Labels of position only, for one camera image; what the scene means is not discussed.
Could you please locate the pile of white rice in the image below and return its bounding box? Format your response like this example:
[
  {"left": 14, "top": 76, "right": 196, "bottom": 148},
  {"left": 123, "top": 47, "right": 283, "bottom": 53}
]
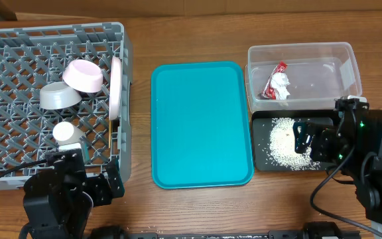
[{"left": 261, "top": 118, "right": 321, "bottom": 171}]

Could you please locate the red snack wrapper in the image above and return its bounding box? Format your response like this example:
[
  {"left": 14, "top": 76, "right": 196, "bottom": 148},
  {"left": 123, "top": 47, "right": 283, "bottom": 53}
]
[{"left": 261, "top": 61, "right": 290, "bottom": 100}]

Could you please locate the white tissue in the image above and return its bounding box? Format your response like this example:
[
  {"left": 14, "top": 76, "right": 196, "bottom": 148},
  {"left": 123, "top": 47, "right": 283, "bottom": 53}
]
[{"left": 270, "top": 72, "right": 290, "bottom": 100}]

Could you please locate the wooden chopstick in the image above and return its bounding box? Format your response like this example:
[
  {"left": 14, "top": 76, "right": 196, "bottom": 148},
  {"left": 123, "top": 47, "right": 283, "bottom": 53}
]
[{"left": 108, "top": 120, "right": 112, "bottom": 149}]

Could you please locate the white ceramic cup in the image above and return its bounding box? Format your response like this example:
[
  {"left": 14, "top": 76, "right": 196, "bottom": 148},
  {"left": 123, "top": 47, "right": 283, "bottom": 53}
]
[{"left": 52, "top": 121, "right": 86, "bottom": 145}]

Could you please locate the grey shallow bowl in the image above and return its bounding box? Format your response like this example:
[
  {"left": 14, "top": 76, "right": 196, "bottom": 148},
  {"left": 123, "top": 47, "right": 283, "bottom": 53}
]
[{"left": 40, "top": 82, "right": 82, "bottom": 110}]

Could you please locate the small pink-rimmed white bowl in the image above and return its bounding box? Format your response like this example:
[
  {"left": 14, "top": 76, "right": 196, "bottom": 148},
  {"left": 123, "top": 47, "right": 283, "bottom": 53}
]
[{"left": 62, "top": 59, "right": 103, "bottom": 93}]

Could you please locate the large white round plate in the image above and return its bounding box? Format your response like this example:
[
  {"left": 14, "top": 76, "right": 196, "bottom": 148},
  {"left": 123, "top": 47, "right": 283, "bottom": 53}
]
[{"left": 109, "top": 56, "right": 122, "bottom": 121}]

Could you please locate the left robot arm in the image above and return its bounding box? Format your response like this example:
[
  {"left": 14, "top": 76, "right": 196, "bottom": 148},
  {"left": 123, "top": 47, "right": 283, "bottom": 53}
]
[{"left": 19, "top": 142, "right": 125, "bottom": 238}]

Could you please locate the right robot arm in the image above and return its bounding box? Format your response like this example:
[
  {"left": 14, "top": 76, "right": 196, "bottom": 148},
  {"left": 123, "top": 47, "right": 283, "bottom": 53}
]
[{"left": 293, "top": 96, "right": 382, "bottom": 238}]

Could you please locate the black plastic waste tray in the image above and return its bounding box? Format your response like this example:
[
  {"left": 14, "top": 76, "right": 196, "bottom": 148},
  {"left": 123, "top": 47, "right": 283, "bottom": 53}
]
[{"left": 251, "top": 110, "right": 338, "bottom": 171}]

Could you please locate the clear plastic waste bin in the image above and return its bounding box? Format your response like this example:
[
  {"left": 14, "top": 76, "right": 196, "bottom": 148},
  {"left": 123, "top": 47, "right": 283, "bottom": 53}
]
[{"left": 245, "top": 42, "right": 362, "bottom": 112}]

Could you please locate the grey plastic dishwasher rack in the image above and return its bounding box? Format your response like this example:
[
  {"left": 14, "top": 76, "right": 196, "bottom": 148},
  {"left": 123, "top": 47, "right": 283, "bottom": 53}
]
[{"left": 0, "top": 22, "right": 133, "bottom": 191}]

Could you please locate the teal plastic serving tray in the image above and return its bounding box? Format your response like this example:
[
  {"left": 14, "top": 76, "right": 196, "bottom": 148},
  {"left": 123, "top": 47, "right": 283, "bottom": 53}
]
[{"left": 151, "top": 61, "right": 254, "bottom": 189}]

